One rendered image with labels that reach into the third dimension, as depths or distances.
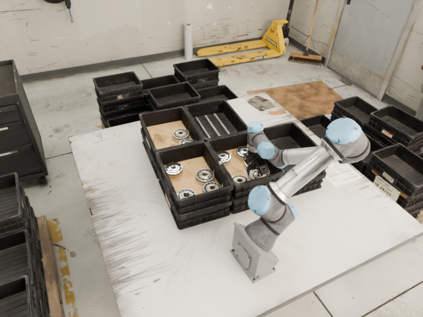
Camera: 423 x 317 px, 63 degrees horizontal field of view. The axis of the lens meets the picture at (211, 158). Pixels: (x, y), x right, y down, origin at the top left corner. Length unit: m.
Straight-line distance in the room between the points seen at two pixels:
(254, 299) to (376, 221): 0.84
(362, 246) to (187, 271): 0.89
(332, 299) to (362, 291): 0.23
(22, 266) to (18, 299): 0.30
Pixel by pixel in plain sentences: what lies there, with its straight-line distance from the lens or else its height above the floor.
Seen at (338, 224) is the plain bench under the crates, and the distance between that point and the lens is 1.99.
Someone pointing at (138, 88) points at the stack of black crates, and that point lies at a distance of 3.29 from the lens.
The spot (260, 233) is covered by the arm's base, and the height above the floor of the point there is 0.93.
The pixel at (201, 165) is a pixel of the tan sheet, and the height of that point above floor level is 0.83.
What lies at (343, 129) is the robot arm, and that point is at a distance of 1.39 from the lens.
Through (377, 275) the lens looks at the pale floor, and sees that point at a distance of 2.79.
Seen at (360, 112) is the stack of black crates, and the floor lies 0.38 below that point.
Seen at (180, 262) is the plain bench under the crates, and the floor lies 0.70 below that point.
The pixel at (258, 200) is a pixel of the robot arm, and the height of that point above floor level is 1.10.
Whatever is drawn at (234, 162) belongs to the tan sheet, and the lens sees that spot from 2.00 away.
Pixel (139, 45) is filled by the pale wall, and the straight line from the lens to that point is 5.01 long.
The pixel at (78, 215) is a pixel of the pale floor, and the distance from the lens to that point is 2.94.
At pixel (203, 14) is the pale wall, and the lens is 5.22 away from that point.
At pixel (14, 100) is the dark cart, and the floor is 0.85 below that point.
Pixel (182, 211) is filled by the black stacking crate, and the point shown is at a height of 0.84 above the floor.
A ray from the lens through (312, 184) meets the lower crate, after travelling 2.07.
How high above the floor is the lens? 2.13
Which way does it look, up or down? 40 degrees down
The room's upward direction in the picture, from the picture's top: 3 degrees clockwise
